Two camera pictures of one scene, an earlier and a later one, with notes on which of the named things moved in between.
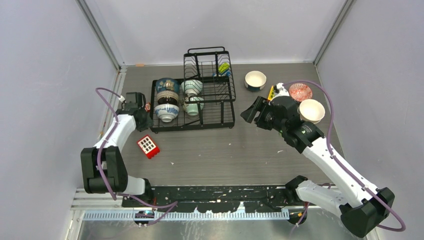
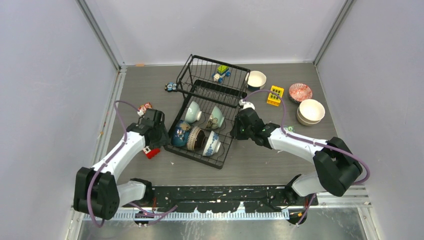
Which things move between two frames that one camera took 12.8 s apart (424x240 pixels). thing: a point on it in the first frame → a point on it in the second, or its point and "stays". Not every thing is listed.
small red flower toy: [147, 107] stays
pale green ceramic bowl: [194, 105] → [216, 119]
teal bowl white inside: [255, 80] stays
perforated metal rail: [190, 215] stays
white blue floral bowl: [166, 112] → [212, 145]
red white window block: [148, 146] stays
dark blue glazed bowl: [167, 84] → [180, 133]
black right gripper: [260, 103] → [236, 132]
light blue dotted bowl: [192, 87] → [193, 113]
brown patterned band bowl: [167, 97] → [196, 138]
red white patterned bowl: [300, 92] stays
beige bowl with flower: [311, 110] stays
